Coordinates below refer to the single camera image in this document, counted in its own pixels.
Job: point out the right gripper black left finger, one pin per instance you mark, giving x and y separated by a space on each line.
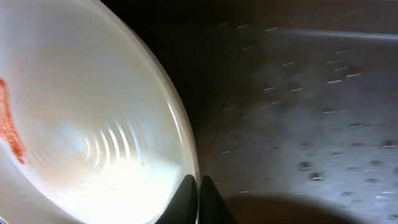
183 206

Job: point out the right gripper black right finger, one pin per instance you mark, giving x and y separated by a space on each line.
212 208

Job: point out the cream plate with sauce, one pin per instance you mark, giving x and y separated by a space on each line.
92 127

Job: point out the large brown tray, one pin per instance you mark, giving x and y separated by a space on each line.
293 104

